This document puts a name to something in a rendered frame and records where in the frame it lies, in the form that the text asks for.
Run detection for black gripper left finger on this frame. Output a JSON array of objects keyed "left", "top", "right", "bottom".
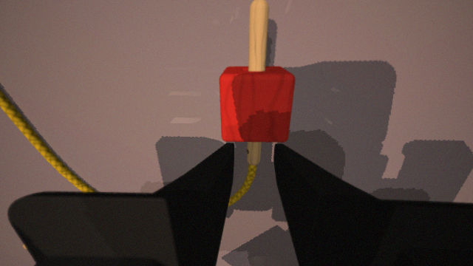
[{"left": 8, "top": 143, "right": 234, "bottom": 266}]

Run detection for red wooden block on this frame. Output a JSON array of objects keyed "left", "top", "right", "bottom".
[{"left": 220, "top": 66, "right": 295, "bottom": 143}]

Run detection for light wooden stick with yellow string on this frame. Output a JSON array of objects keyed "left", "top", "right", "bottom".
[{"left": 0, "top": 0, "right": 269, "bottom": 206}]

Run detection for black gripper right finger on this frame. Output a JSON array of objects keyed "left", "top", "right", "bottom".
[{"left": 273, "top": 143, "right": 473, "bottom": 266}]

